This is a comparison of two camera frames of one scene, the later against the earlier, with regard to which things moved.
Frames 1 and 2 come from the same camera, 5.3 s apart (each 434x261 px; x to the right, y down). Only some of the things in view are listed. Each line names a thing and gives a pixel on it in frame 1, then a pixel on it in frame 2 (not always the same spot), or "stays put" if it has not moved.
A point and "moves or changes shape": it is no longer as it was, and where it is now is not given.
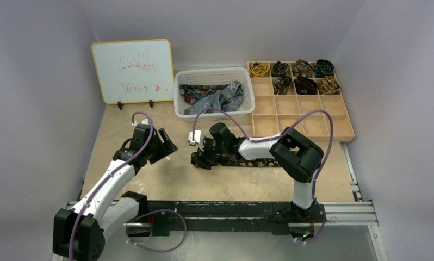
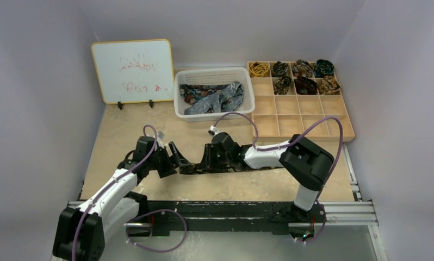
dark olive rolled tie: x=279 y=69 stays put
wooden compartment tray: x=304 y=95 stays put
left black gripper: x=166 y=147 → x=169 y=167
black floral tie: x=202 y=161 moves or changes shape
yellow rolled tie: x=258 y=70 stays put
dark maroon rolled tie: x=304 y=86 stays put
